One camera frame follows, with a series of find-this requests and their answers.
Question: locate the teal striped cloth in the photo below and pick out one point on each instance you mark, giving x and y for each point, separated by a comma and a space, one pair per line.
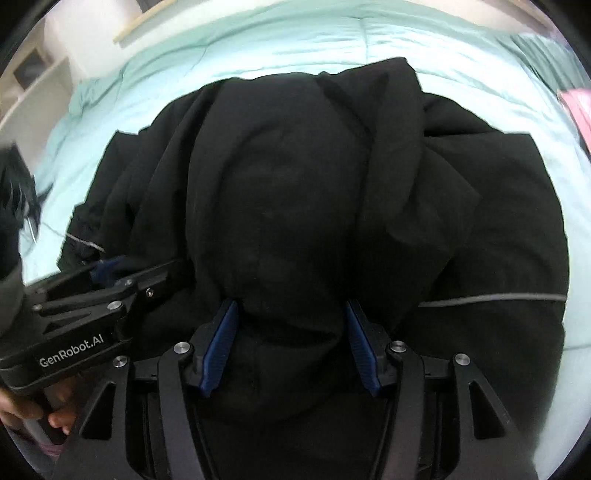
549, 60

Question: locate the white shelf unit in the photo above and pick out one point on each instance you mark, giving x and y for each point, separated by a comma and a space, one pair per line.
44, 90

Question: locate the pink pillow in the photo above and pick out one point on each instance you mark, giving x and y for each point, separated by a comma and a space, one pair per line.
579, 113

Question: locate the beige window sill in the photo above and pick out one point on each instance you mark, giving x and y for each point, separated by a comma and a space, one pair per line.
138, 27

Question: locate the silver selfie stick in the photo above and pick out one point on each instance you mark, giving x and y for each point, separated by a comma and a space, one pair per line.
32, 230

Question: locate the black hooded jacket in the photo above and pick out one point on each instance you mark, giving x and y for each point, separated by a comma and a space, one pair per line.
300, 184

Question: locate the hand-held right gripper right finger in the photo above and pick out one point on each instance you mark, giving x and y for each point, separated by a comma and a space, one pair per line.
362, 341

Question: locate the teal quilt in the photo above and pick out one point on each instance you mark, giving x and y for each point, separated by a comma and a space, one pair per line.
277, 46

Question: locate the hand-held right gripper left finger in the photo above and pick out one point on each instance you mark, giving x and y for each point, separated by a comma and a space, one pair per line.
221, 341

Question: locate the black box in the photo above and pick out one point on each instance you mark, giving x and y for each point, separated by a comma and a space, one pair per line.
27, 69

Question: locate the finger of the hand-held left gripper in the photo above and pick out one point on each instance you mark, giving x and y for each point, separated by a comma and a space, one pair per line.
111, 272
138, 293

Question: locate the person's left hand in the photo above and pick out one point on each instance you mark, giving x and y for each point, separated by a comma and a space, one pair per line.
27, 408

